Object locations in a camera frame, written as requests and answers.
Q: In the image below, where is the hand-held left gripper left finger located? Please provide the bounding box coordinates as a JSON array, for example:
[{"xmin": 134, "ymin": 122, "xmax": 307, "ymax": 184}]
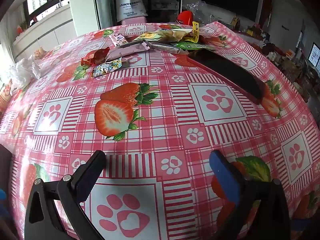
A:
[{"xmin": 24, "ymin": 150, "xmax": 107, "ymax": 240}]

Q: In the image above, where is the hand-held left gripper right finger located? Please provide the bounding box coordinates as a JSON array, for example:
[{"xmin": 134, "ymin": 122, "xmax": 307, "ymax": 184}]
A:
[{"xmin": 209, "ymin": 150, "xmax": 292, "ymax": 240}]

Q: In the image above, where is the red snack packet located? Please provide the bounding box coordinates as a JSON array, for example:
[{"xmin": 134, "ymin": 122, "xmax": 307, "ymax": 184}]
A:
[{"xmin": 81, "ymin": 47, "xmax": 110, "ymax": 67}]

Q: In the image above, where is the small pink snack packet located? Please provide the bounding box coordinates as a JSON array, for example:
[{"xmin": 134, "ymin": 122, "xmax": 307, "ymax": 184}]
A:
[{"xmin": 109, "ymin": 33, "xmax": 128, "ymax": 47}]

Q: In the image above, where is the pink strawberry print tablecloth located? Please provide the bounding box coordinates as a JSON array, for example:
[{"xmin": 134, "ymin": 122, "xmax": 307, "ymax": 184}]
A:
[{"xmin": 0, "ymin": 21, "xmax": 320, "ymax": 240}]

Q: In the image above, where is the red tray with black inside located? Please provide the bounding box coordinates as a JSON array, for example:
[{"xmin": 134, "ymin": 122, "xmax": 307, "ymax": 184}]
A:
[{"xmin": 186, "ymin": 49, "xmax": 267, "ymax": 105}]

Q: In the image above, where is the cartoon print candy packet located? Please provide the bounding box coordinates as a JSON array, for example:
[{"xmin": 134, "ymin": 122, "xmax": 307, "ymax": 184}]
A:
[{"xmin": 91, "ymin": 57, "xmax": 123, "ymax": 78}]

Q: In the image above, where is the white plastic bag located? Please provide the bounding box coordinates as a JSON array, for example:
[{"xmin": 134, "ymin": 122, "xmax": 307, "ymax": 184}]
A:
[{"xmin": 10, "ymin": 55, "xmax": 42, "ymax": 80}]

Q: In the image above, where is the pale purple snack packet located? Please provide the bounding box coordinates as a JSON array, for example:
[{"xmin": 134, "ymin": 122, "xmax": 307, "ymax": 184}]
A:
[{"xmin": 106, "ymin": 42, "xmax": 150, "ymax": 64}]

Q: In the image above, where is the brown bar in clear wrapper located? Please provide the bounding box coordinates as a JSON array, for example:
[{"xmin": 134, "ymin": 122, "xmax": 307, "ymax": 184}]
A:
[{"xmin": 146, "ymin": 41, "xmax": 188, "ymax": 55}]

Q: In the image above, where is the yellow tagged snack packet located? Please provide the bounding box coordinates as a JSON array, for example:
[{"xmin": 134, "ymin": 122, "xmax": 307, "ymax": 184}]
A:
[{"xmin": 191, "ymin": 22, "xmax": 200, "ymax": 43}]

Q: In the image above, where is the cream snack packet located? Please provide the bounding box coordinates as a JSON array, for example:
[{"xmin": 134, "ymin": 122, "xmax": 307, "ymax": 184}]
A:
[{"xmin": 156, "ymin": 28, "xmax": 193, "ymax": 43}]

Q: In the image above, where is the white kitchen counter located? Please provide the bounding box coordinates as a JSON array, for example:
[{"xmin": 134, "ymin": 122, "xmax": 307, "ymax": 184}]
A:
[{"xmin": 11, "ymin": 4, "xmax": 75, "ymax": 60}]

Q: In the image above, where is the yellow green snack packet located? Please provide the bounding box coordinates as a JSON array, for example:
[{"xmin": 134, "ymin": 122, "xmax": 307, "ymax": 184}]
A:
[{"xmin": 134, "ymin": 31, "xmax": 163, "ymax": 42}]

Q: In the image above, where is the red plastic container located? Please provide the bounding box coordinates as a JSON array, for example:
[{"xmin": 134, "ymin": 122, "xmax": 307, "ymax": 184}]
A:
[{"xmin": 177, "ymin": 10, "xmax": 195, "ymax": 26}]

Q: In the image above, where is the pink chair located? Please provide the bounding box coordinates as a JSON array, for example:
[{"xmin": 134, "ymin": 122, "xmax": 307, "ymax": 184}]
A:
[{"xmin": 121, "ymin": 16, "xmax": 148, "ymax": 27}]

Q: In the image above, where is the clear plastic bag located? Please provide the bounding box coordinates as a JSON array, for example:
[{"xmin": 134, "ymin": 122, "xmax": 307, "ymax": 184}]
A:
[{"xmin": 184, "ymin": 1, "xmax": 218, "ymax": 24}]

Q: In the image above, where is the black television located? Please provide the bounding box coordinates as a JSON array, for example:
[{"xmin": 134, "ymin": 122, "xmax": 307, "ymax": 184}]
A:
[{"xmin": 201, "ymin": 0, "xmax": 260, "ymax": 22}]

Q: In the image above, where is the white printed bag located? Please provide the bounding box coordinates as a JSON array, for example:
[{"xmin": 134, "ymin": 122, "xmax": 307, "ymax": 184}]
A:
[{"xmin": 115, "ymin": 0, "xmax": 147, "ymax": 22}]

